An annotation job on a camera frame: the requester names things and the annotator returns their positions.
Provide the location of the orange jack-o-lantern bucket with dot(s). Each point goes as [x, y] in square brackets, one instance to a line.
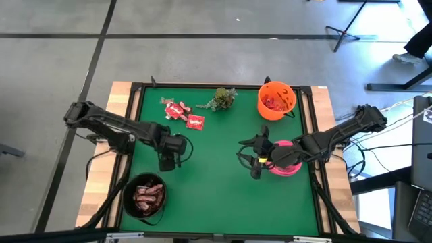
[287, 113]

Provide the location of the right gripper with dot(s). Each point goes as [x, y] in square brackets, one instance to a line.
[268, 150]

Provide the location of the grey furniture leg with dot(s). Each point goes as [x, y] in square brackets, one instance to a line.
[10, 150]

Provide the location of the yellow tape tag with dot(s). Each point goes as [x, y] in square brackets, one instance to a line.
[262, 159]

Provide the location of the black rig beam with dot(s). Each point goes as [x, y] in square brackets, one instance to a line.
[50, 236]

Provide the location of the black table frame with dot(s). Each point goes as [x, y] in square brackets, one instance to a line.
[202, 85]

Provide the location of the black tripod stand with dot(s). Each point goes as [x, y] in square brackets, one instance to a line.
[343, 33]

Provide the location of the clear wrapped candy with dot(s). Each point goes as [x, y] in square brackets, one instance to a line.
[166, 101]
[167, 117]

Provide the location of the green table mat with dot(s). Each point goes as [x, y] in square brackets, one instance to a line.
[216, 202]

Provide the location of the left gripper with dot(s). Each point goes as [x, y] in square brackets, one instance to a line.
[170, 145]

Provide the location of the artificial succulent plant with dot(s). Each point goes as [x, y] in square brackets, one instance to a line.
[222, 98]

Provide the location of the silver aluminium extrusion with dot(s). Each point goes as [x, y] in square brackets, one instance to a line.
[125, 235]
[312, 239]

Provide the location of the black laptop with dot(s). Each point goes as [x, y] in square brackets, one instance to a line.
[423, 212]

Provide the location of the grey laptop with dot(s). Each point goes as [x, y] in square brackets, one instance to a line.
[422, 152]

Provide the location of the black jack-o-lantern bucket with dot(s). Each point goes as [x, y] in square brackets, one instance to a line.
[130, 212]

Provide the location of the black frame knob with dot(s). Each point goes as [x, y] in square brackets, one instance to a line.
[267, 80]
[153, 81]

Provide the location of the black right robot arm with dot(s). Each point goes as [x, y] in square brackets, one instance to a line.
[337, 133]

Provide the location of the dark grey side table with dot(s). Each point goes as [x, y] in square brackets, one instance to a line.
[401, 209]

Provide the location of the pink plastic bucket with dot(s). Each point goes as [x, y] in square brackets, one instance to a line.
[287, 173]

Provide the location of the black floor beam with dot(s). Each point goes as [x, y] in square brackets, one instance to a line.
[378, 182]

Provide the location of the black desk frame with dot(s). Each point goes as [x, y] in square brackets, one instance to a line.
[388, 87]

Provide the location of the person's shoe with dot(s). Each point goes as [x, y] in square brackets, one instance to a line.
[406, 59]

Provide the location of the person's leg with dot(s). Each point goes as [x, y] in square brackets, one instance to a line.
[422, 37]

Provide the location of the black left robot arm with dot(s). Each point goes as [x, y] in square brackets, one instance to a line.
[111, 126]

